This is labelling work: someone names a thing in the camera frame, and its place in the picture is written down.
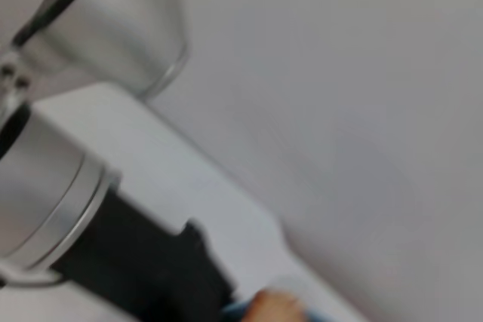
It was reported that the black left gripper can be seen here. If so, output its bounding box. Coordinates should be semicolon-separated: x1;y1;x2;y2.
52;182;235;322

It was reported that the golden brown bread loaf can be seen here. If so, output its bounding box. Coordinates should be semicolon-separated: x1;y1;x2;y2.
245;289;307;322

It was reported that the blue bowl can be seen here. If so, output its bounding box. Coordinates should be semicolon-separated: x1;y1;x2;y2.
221;298;343;322

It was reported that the silver camera mounting bracket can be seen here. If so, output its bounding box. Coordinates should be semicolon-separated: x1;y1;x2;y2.
0;50;33;123

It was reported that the black white wrist camera box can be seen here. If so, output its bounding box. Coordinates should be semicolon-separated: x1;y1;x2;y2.
11;0;189;99

